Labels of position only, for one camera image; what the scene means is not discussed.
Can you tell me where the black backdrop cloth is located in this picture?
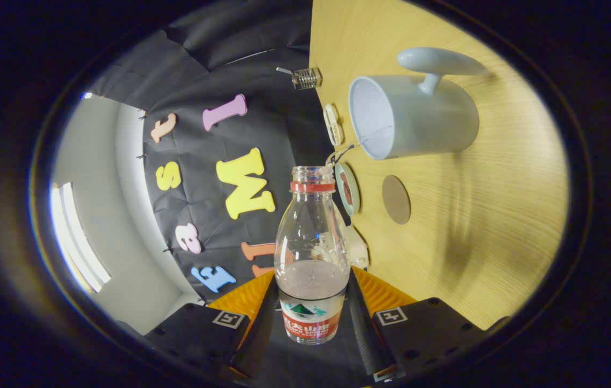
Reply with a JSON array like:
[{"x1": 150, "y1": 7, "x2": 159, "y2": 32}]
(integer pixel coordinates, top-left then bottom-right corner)
[{"x1": 90, "y1": 0, "x2": 376, "y2": 386}]

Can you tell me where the round pale green plate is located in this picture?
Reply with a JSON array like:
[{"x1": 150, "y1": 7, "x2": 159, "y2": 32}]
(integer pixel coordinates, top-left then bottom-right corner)
[{"x1": 334, "y1": 162, "x2": 361, "y2": 217}]

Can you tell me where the wooden table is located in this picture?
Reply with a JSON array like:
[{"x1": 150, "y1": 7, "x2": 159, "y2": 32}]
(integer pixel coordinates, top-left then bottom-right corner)
[{"x1": 309, "y1": 0, "x2": 570, "y2": 330}]

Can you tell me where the white toaster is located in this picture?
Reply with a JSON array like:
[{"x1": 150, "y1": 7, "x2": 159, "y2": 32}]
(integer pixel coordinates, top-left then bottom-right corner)
[{"x1": 311, "y1": 224, "x2": 369, "y2": 270}]

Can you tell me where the divided white condiment dish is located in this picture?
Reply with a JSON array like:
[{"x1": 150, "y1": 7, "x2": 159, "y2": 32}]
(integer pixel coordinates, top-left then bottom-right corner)
[{"x1": 323, "y1": 103, "x2": 344, "y2": 147}]

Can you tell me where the round brown coaster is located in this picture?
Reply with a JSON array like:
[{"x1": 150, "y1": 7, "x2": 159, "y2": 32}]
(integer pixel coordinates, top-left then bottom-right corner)
[{"x1": 381, "y1": 175, "x2": 411, "y2": 225}]

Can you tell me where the clear plastic juice bottle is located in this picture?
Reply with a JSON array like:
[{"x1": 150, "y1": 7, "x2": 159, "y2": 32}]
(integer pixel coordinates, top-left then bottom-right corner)
[{"x1": 274, "y1": 166, "x2": 351, "y2": 345}]

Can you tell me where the long ceiling light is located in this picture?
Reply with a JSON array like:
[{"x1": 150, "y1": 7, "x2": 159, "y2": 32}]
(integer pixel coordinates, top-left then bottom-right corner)
[{"x1": 49, "y1": 182, "x2": 112, "y2": 294}]

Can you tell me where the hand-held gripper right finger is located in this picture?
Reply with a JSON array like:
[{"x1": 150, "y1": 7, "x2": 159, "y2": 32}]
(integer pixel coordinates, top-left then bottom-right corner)
[{"x1": 346, "y1": 266, "x2": 486, "y2": 383}]

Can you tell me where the white cup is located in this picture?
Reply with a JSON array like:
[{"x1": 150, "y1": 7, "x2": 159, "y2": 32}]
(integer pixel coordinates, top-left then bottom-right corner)
[{"x1": 348, "y1": 47, "x2": 488, "y2": 161}]

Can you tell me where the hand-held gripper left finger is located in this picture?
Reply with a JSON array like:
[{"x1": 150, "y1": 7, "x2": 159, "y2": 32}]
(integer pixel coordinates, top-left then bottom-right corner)
[{"x1": 143, "y1": 269, "x2": 279, "y2": 380}]

